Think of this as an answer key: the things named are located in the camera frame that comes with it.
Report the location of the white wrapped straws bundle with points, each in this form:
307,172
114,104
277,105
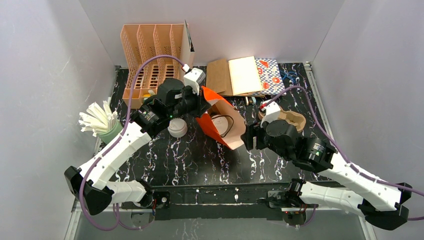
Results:
98,118

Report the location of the orange paper bag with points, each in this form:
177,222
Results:
220,106

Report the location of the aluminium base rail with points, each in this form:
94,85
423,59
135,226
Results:
162,197

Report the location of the pink desk organizer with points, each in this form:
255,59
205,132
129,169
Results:
153,52

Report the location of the cream paper bag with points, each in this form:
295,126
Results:
244,76

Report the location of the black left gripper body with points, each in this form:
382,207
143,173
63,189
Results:
197,101

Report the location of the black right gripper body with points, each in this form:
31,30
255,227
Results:
250,138

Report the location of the green paper cup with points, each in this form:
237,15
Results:
109,136

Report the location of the white lid stack upper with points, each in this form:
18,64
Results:
177,127

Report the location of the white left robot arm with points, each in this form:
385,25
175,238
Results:
90,183

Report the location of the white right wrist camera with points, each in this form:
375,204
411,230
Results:
270,112

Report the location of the white plastic cup lid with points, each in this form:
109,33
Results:
221,123

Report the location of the brown pulp cup carrier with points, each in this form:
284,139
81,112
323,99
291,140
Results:
288,122

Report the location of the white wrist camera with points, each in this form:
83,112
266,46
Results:
194,79
270,112

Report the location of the blue rubber bands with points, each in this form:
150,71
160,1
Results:
291,75

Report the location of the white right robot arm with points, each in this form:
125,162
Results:
379,204

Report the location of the blue checkered paper bag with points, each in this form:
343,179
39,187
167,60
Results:
270,77

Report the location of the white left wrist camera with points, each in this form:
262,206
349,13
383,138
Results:
194,79

